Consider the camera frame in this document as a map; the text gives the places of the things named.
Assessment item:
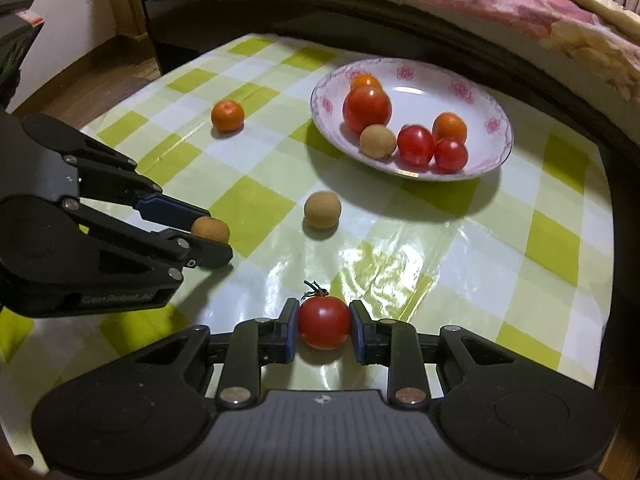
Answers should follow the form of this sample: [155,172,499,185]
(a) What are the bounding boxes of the white plate with pink flowers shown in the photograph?
[310,58,515,181]

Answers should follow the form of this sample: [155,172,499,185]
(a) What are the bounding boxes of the large red tomato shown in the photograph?
[342,85,392,135]

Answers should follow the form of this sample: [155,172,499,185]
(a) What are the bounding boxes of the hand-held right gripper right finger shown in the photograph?
[349,300,516,407]

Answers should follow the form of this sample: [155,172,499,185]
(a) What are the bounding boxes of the brown longan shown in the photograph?
[304,191,343,229]
[359,125,398,159]
[191,216,231,244]

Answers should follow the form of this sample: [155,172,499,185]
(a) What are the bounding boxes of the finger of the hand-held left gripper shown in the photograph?
[22,113,211,229]
[60,197,234,286]

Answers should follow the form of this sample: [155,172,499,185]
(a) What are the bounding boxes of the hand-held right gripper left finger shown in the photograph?
[132,298,301,407]

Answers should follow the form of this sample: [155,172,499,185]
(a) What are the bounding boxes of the green checked tablecloth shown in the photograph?
[0,32,613,453]

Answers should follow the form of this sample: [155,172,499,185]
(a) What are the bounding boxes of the dark wooden bed frame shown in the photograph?
[137,0,640,201]

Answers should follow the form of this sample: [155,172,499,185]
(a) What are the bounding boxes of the red cherry tomato with stem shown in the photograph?
[298,280,351,351]

